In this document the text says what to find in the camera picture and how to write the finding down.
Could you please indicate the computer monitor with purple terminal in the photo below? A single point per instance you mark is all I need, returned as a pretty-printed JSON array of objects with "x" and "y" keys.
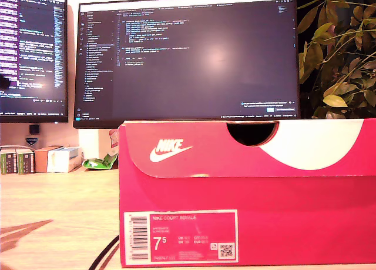
[{"x": 35, "y": 52}]

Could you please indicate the small green box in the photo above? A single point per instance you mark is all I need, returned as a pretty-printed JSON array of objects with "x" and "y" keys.
[
  {"x": 7, "y": 162},
  {"x": 25, "y": 162}
]

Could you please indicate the red Nike shoebox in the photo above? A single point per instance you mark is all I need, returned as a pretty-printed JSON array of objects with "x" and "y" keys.
[{"x": 249, "y": 193}]

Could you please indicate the green plastic bag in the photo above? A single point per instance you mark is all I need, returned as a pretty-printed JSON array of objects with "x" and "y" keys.
[{"x": 98, "y": 163}]

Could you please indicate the brown cardboard box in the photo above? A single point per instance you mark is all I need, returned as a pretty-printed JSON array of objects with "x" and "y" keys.
[{"x": 41, "y": 159}]

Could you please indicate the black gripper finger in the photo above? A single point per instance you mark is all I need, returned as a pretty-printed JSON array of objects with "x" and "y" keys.
[{"x": 3, "y": 82}]

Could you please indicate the large computer monitor code editor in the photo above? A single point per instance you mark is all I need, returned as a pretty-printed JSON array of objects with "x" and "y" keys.
[{"x": 191, "y": 61}]

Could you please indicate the white bag with red print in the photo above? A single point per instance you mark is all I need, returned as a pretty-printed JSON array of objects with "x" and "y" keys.
[{"x": 113, "y": 141}]

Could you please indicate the green leafy houseplant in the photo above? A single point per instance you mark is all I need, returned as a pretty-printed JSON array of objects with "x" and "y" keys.
[{"x": 337, "y": 61}]

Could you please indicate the white and blue box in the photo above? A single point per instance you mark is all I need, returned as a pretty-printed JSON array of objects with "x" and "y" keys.
[{"x": 63, "y": 161}]

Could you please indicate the shield shaped badge sticker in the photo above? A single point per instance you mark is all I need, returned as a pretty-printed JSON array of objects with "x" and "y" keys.
[{"x": 31, "y": 142}]

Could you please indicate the small black cube device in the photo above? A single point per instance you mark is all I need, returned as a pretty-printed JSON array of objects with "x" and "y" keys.
[{"x": 33, "y": 129}]

